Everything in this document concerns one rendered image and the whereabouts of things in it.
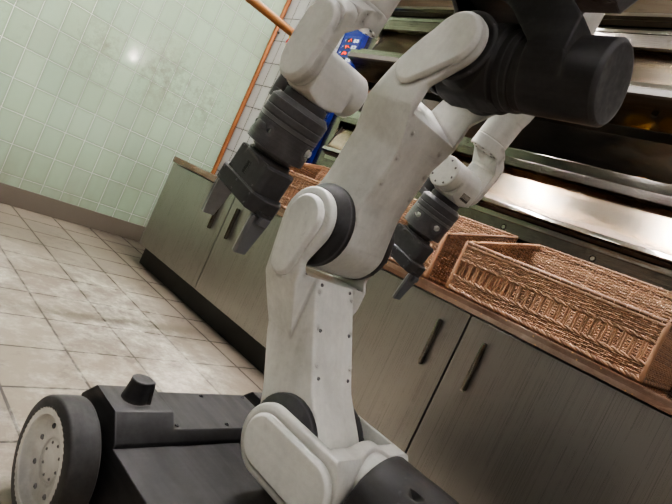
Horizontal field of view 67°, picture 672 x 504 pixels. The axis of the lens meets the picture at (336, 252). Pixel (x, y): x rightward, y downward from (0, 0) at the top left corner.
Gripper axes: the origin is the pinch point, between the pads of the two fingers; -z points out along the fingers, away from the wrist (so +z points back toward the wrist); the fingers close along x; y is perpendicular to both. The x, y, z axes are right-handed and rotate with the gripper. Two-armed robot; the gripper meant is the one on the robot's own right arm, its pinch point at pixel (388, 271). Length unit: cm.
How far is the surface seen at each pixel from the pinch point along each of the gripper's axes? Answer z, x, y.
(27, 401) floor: -67, 25, 39
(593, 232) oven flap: 38, 6, -91
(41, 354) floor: -73, 47, 31
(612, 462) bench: -4, -48, -41
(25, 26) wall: -36, 227, 26
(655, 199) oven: 58, 0, -95
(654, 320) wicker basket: 25, -34, -45
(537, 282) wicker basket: 15.5, -8.0, -45.9
